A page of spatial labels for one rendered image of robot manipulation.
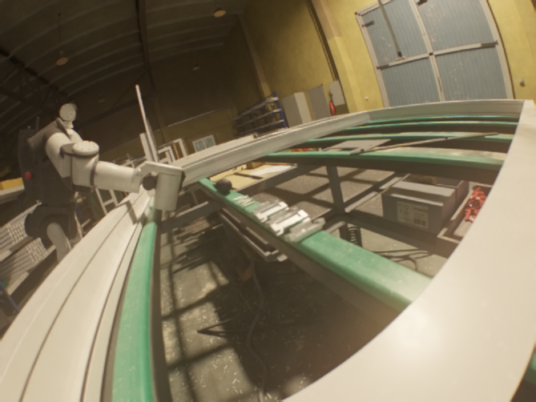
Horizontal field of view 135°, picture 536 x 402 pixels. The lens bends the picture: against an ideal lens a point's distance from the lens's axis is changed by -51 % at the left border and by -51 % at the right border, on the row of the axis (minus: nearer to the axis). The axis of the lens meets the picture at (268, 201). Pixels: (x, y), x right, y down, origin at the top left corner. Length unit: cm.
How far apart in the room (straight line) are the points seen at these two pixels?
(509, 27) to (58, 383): 670
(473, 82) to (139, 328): 652
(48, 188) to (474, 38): 693
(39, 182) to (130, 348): 91
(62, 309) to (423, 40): 699
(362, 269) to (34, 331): 27
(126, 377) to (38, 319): 8
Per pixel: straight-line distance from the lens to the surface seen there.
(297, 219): 28
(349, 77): 808
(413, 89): 704
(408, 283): 18
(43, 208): 115
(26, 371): 20
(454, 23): 665
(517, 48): 644
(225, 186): 55
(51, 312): 24
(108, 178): 62
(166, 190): 61
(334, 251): 22
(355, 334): 120
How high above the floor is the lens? 99
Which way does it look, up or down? 18 degrees down
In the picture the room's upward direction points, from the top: 18 degrees counter-clockwise
